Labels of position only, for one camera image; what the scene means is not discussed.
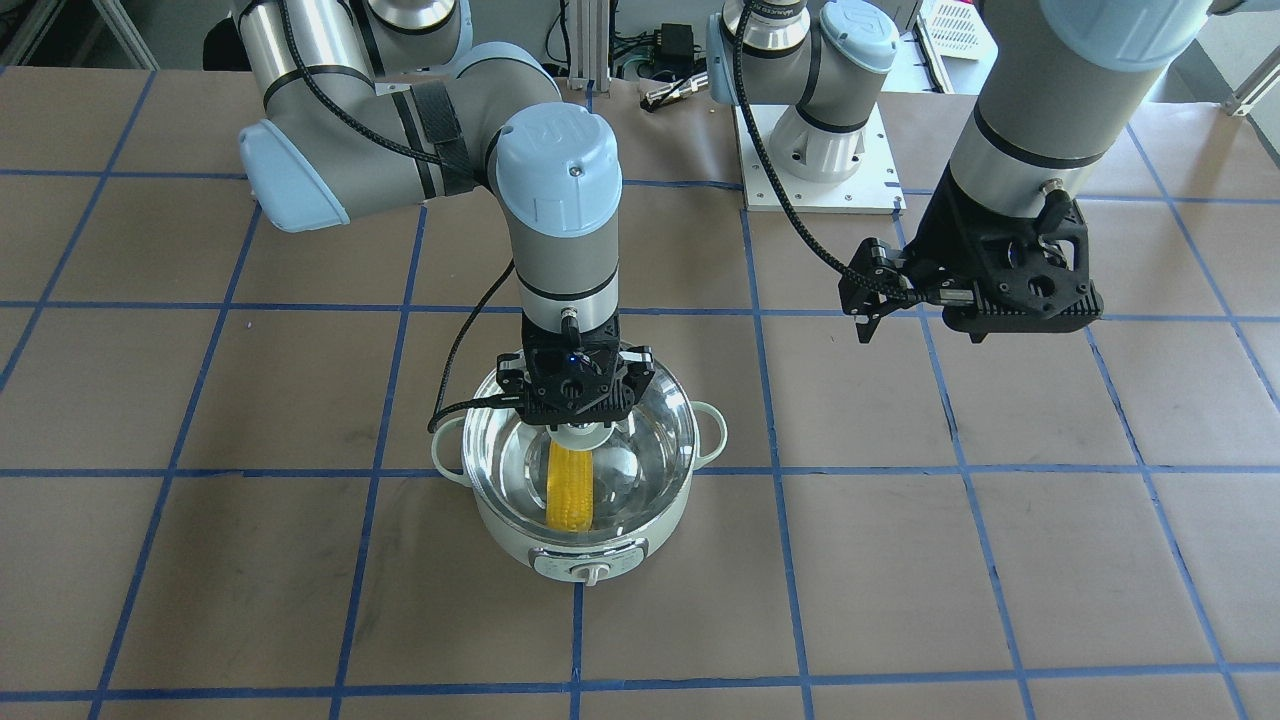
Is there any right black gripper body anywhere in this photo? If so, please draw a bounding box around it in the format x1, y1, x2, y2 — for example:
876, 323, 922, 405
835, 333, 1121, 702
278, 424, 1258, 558
517, 318, 634, 427

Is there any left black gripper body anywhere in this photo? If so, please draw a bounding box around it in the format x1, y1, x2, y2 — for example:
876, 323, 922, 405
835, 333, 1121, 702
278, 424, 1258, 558
902, 184, 1105, 333

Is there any yellow corn cob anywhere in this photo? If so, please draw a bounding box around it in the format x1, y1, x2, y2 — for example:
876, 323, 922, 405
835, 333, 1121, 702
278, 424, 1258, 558
547, 441, 594, 533

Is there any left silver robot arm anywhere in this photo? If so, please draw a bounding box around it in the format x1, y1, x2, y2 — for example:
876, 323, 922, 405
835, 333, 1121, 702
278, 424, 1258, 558
707, 1, 1213, 343

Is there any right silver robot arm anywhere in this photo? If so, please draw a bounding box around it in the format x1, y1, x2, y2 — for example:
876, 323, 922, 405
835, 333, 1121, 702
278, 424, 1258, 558
230, 1, 657, 427

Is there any pale green electric pot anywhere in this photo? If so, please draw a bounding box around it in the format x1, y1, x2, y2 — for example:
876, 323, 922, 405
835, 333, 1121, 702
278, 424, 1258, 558
433, 360, 728, 588

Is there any black power adapter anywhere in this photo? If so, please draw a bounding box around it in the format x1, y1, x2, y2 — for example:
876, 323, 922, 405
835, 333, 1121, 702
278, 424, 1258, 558
653, 23, 696, 70

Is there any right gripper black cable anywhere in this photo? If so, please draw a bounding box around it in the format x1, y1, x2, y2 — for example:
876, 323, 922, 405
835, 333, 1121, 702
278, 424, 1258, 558
270, 0, 531, 433

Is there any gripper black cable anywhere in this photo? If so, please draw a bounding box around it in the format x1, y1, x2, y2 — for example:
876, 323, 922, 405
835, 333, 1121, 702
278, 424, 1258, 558
270, 0, 531, 433
735, 0, 977, 306

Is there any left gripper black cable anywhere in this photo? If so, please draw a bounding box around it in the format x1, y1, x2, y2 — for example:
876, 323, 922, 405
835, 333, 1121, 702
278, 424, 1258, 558
735, 0, 977, 306

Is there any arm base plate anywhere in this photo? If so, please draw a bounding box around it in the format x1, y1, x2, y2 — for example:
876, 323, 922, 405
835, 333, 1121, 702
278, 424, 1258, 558
751, 104, 905, 214

